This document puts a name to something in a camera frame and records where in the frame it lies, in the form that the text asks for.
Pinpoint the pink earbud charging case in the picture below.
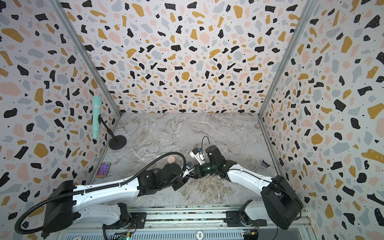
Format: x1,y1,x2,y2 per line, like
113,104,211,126
167,156,176,164

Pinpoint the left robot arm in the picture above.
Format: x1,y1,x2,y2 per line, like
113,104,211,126
42,163,194,238

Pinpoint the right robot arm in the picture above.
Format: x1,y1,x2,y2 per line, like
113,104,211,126
183,145,304,230

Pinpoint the black microphone stand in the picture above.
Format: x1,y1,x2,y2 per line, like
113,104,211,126
98,115,127,150

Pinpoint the small dark wrapper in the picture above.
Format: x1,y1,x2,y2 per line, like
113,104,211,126
262,160,270,170

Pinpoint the colourful card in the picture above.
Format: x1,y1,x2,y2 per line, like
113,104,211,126
96,162,111,178

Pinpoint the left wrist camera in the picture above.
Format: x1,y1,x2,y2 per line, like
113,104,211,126
185,162,195,173

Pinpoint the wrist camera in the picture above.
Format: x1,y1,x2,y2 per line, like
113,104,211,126
185,162,195,173
190,148,206,166

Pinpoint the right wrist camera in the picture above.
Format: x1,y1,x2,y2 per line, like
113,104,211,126
190,148,206,166

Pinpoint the black corrugated cable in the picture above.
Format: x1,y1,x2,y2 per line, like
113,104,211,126
14,151,187,235

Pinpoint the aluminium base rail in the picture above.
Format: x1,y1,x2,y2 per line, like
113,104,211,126
49,202,316,240

